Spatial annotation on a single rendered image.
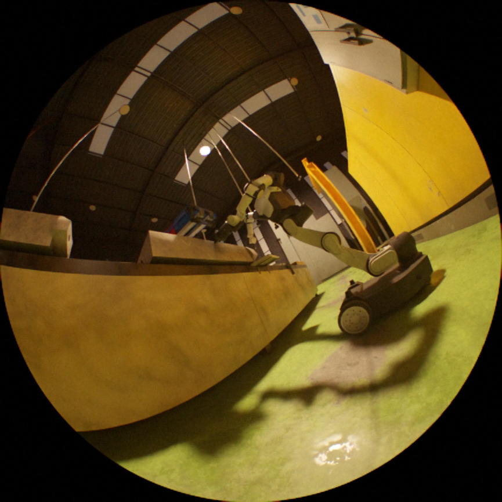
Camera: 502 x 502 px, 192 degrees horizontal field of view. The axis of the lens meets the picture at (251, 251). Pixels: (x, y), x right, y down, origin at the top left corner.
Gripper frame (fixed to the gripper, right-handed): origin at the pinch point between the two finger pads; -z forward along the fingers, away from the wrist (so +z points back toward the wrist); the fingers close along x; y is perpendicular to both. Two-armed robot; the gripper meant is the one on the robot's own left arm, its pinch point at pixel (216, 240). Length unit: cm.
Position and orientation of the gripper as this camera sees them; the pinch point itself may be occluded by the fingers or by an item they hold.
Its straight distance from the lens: 121.3
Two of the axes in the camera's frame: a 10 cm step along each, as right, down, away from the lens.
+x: 5.5, 0.8, 8.3
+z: 6.7, -6.4, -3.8
